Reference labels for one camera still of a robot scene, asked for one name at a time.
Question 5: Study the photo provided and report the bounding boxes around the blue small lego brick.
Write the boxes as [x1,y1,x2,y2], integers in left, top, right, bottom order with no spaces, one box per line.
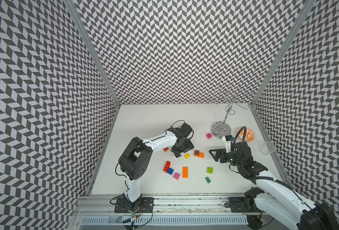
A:
[167,168,174,175]

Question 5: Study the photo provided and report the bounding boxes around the silver metal jewelry stand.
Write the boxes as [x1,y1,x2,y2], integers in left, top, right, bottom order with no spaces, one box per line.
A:
[210,86,253,139]

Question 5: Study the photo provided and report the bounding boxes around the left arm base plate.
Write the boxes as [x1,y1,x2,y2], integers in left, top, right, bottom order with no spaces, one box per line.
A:
[114,196,154,213]

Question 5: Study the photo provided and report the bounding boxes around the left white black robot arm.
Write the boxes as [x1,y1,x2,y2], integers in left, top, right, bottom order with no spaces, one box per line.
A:
[118,123,194,204]

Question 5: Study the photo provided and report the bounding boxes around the white ribbed cable duct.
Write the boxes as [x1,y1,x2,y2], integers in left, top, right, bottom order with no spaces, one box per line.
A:
[81,215,248,226]

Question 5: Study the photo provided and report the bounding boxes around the pink lego brick near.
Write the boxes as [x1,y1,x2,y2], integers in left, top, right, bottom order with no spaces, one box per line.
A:
[173,173,181,181]

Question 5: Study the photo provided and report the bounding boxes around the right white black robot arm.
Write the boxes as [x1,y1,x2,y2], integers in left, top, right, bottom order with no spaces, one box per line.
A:
[209,122,339,230]

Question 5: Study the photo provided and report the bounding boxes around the lime green lego brick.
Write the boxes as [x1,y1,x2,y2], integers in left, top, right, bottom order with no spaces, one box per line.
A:
[207,167,213,174]

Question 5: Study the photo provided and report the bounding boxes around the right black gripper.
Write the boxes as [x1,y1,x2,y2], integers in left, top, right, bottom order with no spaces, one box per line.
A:
[208,148,243,168]

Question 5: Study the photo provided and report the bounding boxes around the red stacked lego brick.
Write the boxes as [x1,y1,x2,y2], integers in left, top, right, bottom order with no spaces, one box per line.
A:
[163,161,170,173]

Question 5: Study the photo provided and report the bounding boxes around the orange patterned small plate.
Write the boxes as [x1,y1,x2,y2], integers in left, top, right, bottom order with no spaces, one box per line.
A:
[238,128,255,142]

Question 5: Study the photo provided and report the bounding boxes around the orange long lego brick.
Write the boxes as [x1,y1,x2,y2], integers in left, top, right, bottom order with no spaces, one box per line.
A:
[183,167,188,178]

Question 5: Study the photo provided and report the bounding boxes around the clear glass cup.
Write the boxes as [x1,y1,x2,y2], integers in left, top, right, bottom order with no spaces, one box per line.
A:
[259,141,277,156]

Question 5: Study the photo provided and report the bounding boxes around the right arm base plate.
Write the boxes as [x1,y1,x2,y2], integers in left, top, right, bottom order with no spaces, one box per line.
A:
[225,197,262,213]

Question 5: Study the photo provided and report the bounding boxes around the aluminium front rail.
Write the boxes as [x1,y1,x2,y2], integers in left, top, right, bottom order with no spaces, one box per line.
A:
[73,195,314,216]

